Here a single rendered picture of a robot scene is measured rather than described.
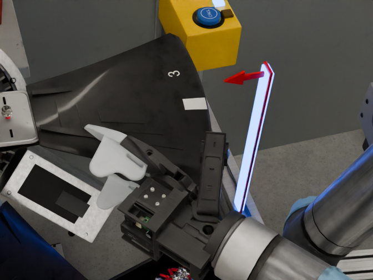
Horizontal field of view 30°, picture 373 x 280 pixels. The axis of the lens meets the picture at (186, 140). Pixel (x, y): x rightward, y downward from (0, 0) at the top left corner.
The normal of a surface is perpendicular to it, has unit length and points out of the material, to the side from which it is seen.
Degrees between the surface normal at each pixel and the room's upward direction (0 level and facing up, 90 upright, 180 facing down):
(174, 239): 6
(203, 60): 90
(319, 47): 90
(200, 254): 6
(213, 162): 7
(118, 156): 14
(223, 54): 90
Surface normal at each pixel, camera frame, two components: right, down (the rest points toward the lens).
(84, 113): 0.22, -0.58
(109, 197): -0.22, -0.62
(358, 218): -0.39, 0.67
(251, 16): 0.31, 0.74
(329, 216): -0.85, 0.18
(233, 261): -0.41, 0.07
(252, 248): -0.10, -0.44
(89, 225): 0.28, 0.14
